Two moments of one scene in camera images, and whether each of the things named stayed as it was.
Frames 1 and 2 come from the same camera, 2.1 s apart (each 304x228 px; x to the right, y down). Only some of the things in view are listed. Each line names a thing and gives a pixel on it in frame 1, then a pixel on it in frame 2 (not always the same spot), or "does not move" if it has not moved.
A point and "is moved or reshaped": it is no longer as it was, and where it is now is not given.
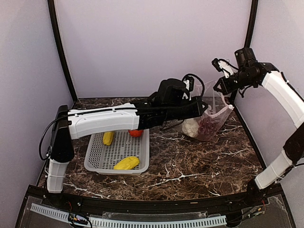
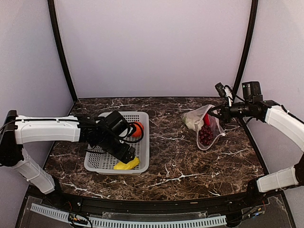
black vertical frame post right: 251,20 does not move
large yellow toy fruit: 128,163 does not move
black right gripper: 226,90 -> 225,114
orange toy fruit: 136,133 does not move
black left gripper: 197,110 -> 125,154
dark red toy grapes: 207,127 -> 205,135
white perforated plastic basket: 100,158 does not move
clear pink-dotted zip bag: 206,126 is moved or reshaped
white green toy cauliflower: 190,127 is moved or reshaped
